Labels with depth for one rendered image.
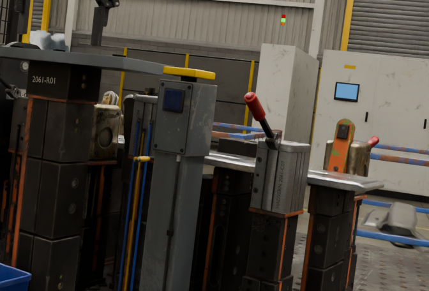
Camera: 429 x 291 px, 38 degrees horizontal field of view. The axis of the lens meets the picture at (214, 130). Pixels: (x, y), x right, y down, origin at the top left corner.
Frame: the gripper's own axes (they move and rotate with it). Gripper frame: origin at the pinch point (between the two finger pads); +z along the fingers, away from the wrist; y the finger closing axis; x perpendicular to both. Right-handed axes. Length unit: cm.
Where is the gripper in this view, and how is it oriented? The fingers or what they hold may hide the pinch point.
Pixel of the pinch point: (60, 33)
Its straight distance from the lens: 114.1
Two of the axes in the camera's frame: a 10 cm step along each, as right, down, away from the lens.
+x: -5.8, -1.1, 8.1
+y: 8.1, 0.7, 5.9
